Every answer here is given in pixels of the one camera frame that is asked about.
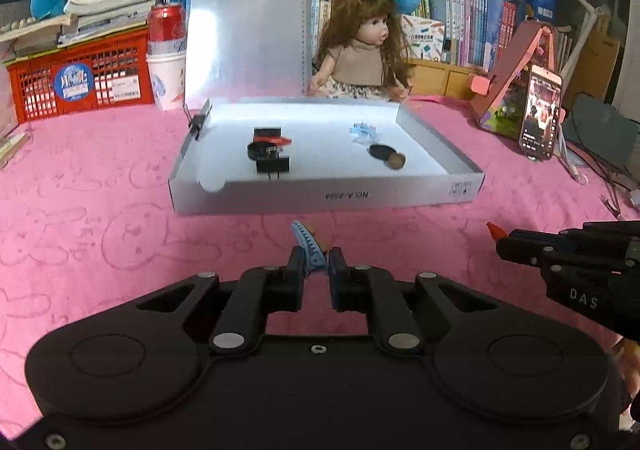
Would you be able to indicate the smartphone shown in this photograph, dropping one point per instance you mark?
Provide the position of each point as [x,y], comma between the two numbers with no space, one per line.
[540,112]

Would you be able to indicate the white paper cup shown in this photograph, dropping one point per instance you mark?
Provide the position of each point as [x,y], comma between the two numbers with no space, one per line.
[167,80]

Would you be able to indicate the pink phone stand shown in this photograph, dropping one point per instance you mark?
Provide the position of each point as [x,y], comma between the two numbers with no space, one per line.
[505,70]

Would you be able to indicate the brown cardboard sheet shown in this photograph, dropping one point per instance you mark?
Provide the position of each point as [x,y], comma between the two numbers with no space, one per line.
[600,62]

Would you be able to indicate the red soda can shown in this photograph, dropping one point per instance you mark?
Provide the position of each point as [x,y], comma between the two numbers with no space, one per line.
[167,27]

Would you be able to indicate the red plastic crate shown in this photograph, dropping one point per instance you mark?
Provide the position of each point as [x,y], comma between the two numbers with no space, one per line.
[110,80]

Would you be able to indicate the flat books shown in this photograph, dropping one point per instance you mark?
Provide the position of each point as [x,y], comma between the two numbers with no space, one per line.
[10,147]

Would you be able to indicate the white plastic tube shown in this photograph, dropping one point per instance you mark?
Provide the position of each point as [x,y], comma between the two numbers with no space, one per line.
[587,40]

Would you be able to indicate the row of upright books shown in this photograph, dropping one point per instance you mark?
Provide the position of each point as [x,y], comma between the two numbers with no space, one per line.
[465,20]

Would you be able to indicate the person's right hand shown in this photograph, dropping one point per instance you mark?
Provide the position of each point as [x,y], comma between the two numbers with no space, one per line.
[627,365]

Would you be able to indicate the small orange red piece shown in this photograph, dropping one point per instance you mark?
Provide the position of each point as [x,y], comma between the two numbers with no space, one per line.
[494,230]

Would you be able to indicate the dark grey flat object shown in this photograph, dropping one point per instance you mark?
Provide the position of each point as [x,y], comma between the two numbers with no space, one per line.
[602,130]

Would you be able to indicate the black binder clip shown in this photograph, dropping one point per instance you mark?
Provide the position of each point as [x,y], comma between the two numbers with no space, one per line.
[272,166]
[200,122]

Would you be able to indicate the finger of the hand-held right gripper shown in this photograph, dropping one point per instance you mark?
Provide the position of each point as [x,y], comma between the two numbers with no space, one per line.
[595,234]
[522,247]

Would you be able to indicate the translucent clipboard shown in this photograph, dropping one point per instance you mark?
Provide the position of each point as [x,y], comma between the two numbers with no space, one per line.
[245,30]

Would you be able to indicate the colourful patterned box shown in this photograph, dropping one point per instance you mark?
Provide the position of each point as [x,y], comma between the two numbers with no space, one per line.
[422,37]

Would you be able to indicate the light blue hair clip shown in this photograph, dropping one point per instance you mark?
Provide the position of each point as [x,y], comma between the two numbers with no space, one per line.
[362,132]

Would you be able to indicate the pink rabbit-pattern blanket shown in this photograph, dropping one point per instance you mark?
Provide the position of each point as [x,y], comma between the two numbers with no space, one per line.
[100,230]

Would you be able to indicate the brown-haired doll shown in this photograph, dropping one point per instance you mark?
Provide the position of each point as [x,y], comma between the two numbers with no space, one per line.
[357,55]

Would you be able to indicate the blue toothed hair clip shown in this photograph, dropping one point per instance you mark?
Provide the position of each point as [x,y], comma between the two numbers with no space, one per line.
[307,245]

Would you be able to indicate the wooden drawer box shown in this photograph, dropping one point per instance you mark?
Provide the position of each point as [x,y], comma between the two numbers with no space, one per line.
[442,80]

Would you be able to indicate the black and brown hair clip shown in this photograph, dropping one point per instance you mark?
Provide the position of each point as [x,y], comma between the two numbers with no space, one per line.
[387,155]

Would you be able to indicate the white cardboard box tray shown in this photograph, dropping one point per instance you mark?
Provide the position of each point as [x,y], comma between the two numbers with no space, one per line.
[325,157]

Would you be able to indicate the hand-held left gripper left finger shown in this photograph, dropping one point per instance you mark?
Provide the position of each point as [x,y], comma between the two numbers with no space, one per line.
[296,275]

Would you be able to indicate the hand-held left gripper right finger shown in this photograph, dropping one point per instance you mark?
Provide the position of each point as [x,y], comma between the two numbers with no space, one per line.
[336,277]

